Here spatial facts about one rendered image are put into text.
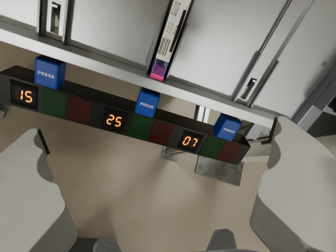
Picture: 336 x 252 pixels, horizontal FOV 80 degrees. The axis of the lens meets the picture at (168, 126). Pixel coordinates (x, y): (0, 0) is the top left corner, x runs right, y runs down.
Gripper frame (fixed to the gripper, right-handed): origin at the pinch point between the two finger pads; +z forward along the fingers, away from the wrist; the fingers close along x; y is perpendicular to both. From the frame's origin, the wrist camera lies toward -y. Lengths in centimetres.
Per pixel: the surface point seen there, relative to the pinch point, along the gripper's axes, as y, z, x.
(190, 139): 10.6, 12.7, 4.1
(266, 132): 13.5, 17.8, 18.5
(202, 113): 26, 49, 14
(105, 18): -5.0, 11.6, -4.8
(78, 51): -2.2, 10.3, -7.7
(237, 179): 70, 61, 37
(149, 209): 71, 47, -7
